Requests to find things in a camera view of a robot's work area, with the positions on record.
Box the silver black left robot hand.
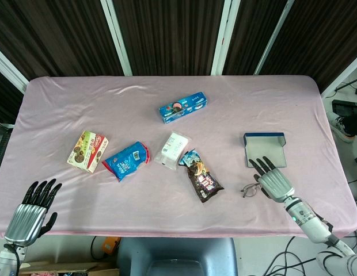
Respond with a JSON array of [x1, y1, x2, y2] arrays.
[[4, 178, 63, 247]]

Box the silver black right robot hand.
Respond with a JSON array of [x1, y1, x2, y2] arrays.
[[247, 156, 295, 204]]

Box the thin metal eyeglasses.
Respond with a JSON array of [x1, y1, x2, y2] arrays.
[[241, 181, 264, 198]]

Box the blue grey box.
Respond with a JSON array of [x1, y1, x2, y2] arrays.
[[243, 132, 288, 168]]

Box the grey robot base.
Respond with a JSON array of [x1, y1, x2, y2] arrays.
[[116, 237, 238, 276]]

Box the brown cardboard box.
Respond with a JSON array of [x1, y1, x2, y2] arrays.
[[18, 260, 120, 276]]

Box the dark brown cookie bag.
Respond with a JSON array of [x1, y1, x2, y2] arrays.
[[178, 148, 225, 204]]

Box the orange tool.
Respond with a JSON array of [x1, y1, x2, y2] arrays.
[[102, 237, 121, 254]]

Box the cream green cookie box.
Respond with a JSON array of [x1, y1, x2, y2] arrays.
[[66, 131, 110, 174]]

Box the black device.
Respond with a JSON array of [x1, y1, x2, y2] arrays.
[[331, 99, 357, 138]]

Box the white clear wrapped packet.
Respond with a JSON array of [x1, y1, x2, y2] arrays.
[[154, 131, 192, 171]]

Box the pink tablecloth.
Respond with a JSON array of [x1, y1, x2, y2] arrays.
[[0, 75, 357, 239]]

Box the blue snack bag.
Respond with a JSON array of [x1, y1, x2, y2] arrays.
[[101, 140, 152, 183]]

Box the blue Oreo cookie box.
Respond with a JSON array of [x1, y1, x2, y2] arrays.
[[158, 91, 208, 125]]

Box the black cable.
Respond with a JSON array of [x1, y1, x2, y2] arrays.
[[238, 236, 300, 276], [90, 236, 104, 262]]

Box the white partition frame post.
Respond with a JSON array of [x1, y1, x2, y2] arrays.
[[0, 45, 29, 93], [321, 53, 357, 99], [254, 0, 295, 75], [100, 0, 132, 76], [210, 0, 241, 76]]

